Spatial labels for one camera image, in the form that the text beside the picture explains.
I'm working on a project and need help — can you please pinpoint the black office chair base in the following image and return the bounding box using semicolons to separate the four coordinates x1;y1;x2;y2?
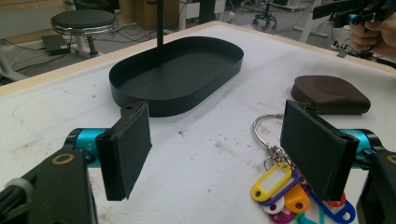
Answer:
252;0;278;31

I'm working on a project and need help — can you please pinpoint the brown leather wallet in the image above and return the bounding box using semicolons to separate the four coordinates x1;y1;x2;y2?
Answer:
290;75;372;116

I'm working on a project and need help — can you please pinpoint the flat black box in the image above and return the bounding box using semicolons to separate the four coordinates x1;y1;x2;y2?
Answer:
41;34;71;57

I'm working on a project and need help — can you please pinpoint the key ring with coloured tags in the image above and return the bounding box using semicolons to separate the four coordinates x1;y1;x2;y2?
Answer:
250;113;358;224

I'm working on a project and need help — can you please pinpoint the white table mat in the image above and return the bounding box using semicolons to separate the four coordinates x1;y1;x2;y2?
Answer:
0;24;396;224

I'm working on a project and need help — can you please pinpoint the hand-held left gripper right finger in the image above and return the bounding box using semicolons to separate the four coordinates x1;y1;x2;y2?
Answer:
279;99;360;203

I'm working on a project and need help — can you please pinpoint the brown cardboard box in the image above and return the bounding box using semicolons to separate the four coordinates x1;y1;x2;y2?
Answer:
134;0;180;31

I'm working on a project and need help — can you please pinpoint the black oval tray key stand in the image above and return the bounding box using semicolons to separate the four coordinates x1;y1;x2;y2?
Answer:
108;0;245;119

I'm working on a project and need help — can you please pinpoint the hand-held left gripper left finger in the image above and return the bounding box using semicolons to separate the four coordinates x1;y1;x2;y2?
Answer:
95;100;153;202

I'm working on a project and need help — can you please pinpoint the round black stool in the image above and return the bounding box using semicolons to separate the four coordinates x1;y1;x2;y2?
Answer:
50;8;120;59

